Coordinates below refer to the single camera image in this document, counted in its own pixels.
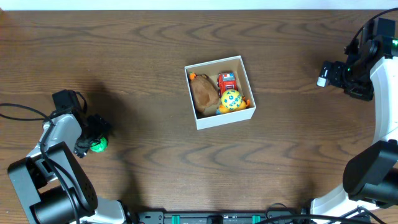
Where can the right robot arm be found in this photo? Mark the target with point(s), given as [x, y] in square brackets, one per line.
[369, 73]

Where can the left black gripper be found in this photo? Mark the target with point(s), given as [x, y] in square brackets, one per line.
[94, 132]

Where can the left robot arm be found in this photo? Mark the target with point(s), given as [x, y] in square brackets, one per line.
[49, 182]

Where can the yellow ball with blue letters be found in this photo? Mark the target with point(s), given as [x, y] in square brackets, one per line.
[231, 99]

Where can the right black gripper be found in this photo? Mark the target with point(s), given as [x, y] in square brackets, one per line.
[365, 93]

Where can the green ball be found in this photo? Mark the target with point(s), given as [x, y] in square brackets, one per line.
[99, 145]

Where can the brown plush bear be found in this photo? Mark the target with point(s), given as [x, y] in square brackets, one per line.
[203, 92]

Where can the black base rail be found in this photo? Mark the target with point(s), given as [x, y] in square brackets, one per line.
[274, 215]

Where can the white cardboard box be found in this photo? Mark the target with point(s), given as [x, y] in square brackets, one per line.
[212, 69]

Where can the red toy fire truck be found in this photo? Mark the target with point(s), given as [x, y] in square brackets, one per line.
[226, 81]

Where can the orange toy with blue cap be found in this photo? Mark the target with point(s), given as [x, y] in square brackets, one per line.
[223, 110]

